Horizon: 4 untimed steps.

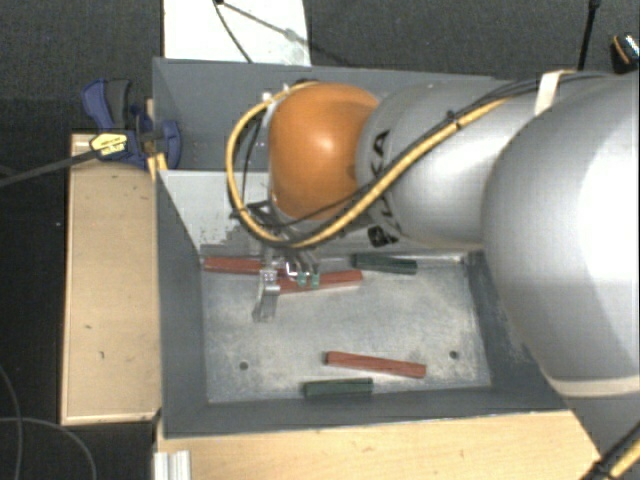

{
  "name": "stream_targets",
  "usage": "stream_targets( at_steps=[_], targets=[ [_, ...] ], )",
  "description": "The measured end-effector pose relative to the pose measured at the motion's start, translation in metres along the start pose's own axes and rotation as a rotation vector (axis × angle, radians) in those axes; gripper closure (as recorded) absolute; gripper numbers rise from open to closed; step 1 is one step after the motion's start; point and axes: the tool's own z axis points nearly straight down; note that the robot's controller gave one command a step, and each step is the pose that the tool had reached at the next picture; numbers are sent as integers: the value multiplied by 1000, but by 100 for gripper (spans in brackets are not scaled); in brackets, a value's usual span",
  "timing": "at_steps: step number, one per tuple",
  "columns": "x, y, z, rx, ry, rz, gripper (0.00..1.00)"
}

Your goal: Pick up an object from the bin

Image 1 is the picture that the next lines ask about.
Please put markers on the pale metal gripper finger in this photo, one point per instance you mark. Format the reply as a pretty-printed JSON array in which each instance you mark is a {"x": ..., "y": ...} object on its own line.
[
  {"x": 271, "y": 303},
  {"x": 263, "y": 288}
]

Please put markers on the red-brown flat block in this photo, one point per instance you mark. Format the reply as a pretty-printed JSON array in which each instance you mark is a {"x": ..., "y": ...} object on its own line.
[
  {"x": 375, "y": 364},
  {"x": 230, "y": 265},
  {"x": 335, "y": 280}
]

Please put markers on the grey metal bin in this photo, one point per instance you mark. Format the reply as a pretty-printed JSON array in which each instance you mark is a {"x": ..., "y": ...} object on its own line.
[{"x": 350, "y": 328}]

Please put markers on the dark green flat block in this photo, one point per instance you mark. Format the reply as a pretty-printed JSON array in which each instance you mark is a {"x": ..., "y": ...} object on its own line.
[
  {"x": 385, "y": 264},
  {"x": 337, "y": 388}
]

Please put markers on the pale wood board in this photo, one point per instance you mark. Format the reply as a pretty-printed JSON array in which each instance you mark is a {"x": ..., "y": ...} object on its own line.
[{"x": 110, "y": 288}]

